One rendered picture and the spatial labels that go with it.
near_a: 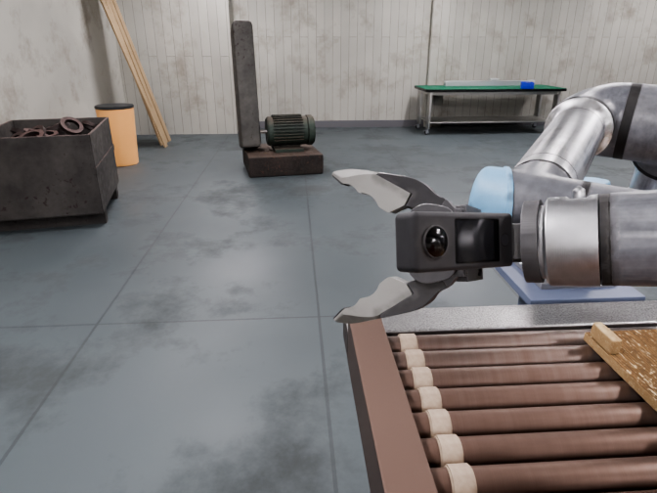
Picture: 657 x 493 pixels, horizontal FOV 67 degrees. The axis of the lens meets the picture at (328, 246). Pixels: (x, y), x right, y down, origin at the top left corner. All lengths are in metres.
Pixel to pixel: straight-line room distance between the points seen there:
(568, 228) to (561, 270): 0.03
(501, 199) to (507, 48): 9.37
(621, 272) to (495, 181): 0.17
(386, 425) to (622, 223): 0.39
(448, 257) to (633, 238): 0.13
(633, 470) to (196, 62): 8.35
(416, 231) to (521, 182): 0.19
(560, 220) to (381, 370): 0.42
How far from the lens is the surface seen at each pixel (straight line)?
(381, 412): 0.70
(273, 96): 9.19
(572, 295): 1.27
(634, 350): 0.97
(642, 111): 0.88
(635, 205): 0.43
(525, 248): 0.43
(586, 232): 0.42
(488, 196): 0.54
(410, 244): 0.37
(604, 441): 0.79
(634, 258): 0.43
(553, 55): 10.24
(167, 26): 8.77
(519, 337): 0.96
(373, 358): 0.79
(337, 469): 1.94
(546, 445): 0.75
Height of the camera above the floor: 1.40
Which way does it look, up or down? 22 degrees down
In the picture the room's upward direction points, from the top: straight up
